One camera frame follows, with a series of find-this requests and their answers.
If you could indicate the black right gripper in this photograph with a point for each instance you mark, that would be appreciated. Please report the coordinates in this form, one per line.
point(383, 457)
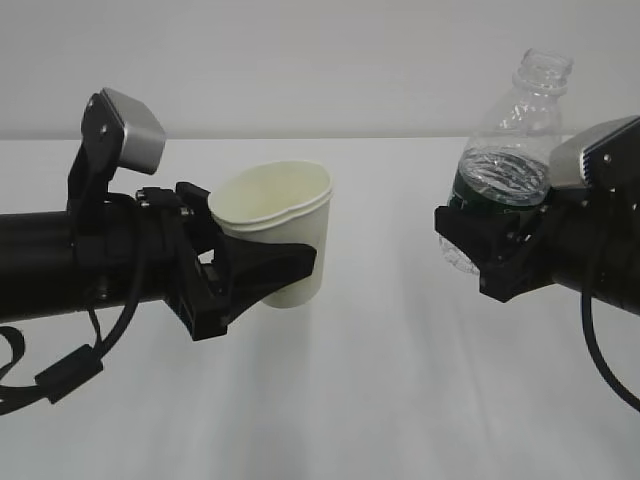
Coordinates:
point(522, 251)

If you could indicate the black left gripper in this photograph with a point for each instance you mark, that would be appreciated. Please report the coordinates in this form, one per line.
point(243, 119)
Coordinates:
point(165, 244)

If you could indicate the white paper cup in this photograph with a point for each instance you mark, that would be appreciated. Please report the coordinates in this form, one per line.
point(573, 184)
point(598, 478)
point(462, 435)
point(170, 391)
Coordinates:
point(276, 203)

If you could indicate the clear green-label water bottle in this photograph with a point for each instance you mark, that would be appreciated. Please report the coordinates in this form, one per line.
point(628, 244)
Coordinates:
point(504, 165)

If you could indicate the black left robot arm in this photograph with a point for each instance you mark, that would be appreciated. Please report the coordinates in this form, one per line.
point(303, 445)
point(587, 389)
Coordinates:
point(39, 275)

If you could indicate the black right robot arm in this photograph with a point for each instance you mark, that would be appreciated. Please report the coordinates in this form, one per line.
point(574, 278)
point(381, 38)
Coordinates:
point(574, 236)

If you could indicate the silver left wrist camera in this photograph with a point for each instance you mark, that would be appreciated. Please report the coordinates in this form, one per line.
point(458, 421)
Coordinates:
point(123, 128)

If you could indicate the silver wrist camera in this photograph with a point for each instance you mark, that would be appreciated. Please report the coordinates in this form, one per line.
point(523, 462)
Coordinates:
point(604, 156)
point(123, 128)

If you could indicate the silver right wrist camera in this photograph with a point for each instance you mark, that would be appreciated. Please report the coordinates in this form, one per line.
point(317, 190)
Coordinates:
point(604, 156)

